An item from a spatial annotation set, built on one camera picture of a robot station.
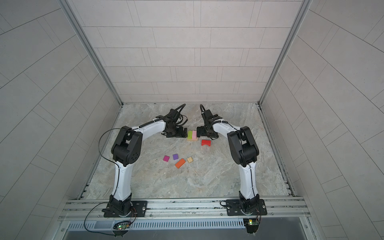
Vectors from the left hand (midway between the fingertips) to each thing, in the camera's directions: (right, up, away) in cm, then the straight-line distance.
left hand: (186, 132), depth 99 cm
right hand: (+11, -1, +1) cm, 11 cm away
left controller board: (-25, -36, -34) cm, 56 cm away
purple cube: (-6, -13, -9) cm, 17 cm away
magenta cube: (-11, -14, -11) cm, 21 cm away
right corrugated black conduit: (+11, +15, -10) cm, 22 cm away
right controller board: (+33, -39, -31) cm, 60 cm away
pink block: (+6, -2, -5) cm, 8 cm away
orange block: (-3, -17, -12) cm, 21 cm away
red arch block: (+12, -5, -5) cm, 14 cm away
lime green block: (+3, -1, -3) cm, 5 cm away
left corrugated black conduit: (0, +17, -18) cm, 24 cm away
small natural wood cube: (+3, -14, -12) cm, 19 cm away
